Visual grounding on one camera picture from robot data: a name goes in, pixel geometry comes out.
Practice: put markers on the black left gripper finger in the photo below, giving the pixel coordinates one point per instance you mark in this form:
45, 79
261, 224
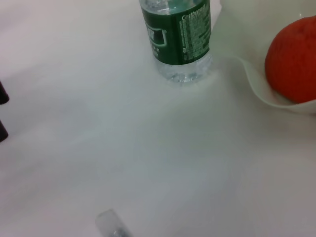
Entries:
2, 132
3, 93

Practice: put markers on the grey glitter pen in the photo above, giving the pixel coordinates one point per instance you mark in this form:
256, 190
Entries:
111, 222

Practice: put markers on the clear water bottle green label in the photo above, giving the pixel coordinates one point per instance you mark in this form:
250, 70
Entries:
177, 37

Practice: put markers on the red tomato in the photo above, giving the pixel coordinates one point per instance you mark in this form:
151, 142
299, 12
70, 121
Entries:
293, 61

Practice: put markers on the frosted glass fruit plate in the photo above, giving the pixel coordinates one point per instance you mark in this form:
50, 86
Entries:
256, 81

